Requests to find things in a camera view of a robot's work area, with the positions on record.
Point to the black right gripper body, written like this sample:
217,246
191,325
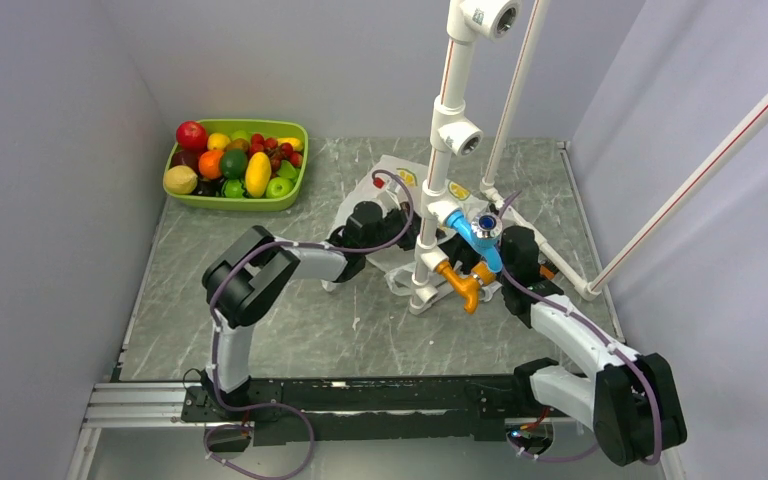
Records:
471,257

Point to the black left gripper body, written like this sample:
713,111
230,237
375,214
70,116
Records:
397,220

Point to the white printed plastic bag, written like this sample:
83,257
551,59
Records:
396,264

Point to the pale yellow fake lemon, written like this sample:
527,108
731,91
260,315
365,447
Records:
180,180

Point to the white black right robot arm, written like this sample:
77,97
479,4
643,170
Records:
628,400

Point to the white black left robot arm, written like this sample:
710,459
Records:
244,283

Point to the green fake apple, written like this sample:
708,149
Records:
278,187

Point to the red fake cherry tomatoes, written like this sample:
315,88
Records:
277,149

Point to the yellow fake mango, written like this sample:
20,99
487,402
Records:
257,175

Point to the green fake lime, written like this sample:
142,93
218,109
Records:
234,164

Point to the orange fake orange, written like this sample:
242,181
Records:
209,164

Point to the dark red fake apple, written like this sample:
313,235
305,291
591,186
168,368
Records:
186,158

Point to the orange black small tool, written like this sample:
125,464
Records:
548,270

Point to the orange brass faucet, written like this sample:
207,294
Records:
469,287

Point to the blue plastic faucet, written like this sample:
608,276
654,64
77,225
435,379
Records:
482,233

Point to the white diagonal corner pipe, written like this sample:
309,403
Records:
750,125

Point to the green plastic fruit basin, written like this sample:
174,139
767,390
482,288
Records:
230,195

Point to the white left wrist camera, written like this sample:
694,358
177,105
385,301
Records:
386,193

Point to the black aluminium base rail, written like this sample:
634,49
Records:
480,407

